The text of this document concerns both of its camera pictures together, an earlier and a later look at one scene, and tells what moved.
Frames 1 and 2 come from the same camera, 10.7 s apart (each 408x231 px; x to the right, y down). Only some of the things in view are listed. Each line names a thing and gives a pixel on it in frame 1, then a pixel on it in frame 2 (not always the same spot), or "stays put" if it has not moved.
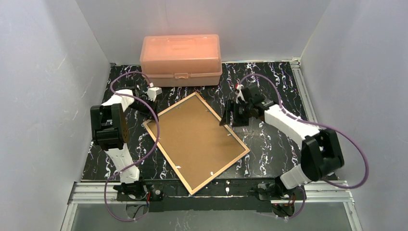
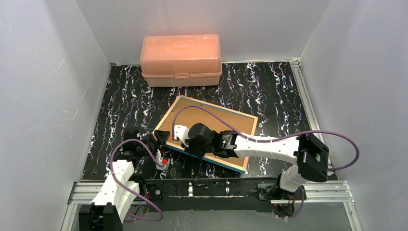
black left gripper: x=146 y=108 → x=153 y=142
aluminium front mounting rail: x=313 y=192 stays put
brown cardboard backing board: x=198 y=146 → x=239 y=161
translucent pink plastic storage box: x=181 y=59 stays put
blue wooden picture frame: x=192 y=192 → x=210 y=131
